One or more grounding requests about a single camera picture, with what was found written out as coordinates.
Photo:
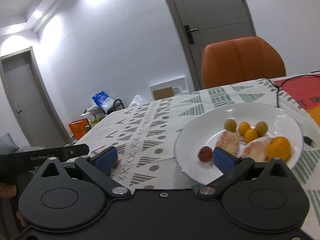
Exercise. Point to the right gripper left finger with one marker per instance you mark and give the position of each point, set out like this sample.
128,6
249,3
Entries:
95,169

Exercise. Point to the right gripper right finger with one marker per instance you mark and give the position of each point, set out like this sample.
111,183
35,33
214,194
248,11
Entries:
234,169

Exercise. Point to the small red apple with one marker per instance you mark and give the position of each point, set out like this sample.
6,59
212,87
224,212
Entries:
205,154

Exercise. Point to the small orange kumquat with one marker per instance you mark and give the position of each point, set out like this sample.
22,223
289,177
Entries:
243,128
250,135

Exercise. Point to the person's left hand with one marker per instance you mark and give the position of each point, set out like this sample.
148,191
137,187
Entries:
12,222

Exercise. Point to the grey sofa cushion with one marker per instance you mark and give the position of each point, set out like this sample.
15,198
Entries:
7,145

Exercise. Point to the green round fruit left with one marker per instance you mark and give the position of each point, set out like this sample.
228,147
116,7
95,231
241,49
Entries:
230,125

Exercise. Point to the green round fruit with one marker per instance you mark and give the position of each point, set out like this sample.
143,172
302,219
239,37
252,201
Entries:
230,125
261,128

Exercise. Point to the orange gift box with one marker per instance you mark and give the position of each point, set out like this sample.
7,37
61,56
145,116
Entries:
78,128

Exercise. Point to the white ceramic plate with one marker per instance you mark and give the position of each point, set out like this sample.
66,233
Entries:
206,128

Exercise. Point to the green round fruit right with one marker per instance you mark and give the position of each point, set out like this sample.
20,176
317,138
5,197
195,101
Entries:
261,128

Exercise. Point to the grey side door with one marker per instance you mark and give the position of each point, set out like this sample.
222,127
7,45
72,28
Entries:
27,112

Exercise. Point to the orange in plate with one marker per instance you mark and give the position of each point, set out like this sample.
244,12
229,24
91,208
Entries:
279,147

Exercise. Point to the patterned white tablecloth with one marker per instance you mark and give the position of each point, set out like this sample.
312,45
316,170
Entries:
145,135

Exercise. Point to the black metal rack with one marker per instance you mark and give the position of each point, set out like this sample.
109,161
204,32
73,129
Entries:
96,112

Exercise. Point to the blue white plastic bag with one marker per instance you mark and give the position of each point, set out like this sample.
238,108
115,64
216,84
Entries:
103,100

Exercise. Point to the black usb plug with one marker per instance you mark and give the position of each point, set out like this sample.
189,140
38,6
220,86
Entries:
309,141

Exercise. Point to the clear white plastic bag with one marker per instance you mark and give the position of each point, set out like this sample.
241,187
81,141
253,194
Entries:
138,100

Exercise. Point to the white foam packaging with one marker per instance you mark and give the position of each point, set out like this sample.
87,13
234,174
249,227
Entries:
179,85

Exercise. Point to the brown cardboard piece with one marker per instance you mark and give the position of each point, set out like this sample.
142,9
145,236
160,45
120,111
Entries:
163,93

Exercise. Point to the red orange mat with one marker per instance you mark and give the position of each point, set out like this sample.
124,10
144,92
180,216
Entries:
302,94

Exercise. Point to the orange leather chair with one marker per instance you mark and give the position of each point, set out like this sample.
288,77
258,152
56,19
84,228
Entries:
238,60

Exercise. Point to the grey door with handle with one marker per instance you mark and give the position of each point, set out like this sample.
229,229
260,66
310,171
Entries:
201,22

